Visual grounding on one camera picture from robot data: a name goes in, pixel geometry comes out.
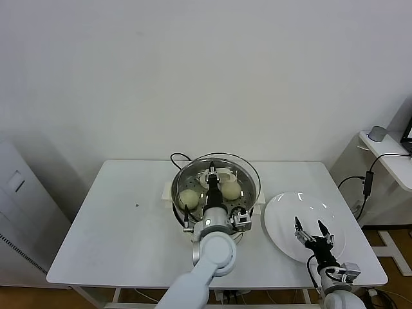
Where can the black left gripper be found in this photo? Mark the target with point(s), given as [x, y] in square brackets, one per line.
[214, 198]

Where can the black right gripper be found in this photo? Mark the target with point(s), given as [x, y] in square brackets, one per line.
[322, 254]

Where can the white steamed baozi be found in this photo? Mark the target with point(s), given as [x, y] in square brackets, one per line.
[231, 190]
[188, 198]

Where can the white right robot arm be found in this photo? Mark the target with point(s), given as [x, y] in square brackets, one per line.
[338, 297]

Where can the stainless steel steamer basket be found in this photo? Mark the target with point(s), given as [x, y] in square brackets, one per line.
[246, 196]

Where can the white round plate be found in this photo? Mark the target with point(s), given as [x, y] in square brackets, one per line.
[283, 225]

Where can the cream electric cooker base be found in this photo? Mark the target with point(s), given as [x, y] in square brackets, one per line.
[165, 193]

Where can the white power strip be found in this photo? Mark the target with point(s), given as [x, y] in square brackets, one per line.
[222, 294]

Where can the grey cylindrical speaker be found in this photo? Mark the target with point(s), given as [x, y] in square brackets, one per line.
[377, 133]

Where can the black laptop screen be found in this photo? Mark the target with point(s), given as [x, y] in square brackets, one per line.
[407, 130]

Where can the white metal cabinet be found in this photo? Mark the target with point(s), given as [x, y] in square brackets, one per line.
[19, 225]

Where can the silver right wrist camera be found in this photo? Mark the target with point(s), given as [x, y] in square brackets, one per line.
[350, 272]

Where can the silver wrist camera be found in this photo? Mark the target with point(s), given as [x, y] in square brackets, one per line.
[242, 220]
[350, 272]

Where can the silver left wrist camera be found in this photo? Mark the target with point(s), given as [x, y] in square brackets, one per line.
[242, 220]

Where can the white table frame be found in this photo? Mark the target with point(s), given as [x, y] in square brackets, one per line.
[307, 294]

